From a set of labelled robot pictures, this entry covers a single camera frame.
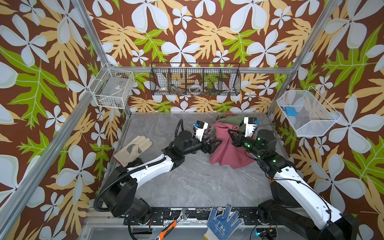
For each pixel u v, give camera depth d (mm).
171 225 717
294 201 476
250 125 636
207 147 663
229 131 716
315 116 772
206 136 781
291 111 862
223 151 815
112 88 864
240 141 636
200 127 661
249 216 738
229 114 1162
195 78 963
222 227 704
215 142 663
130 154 958
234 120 933
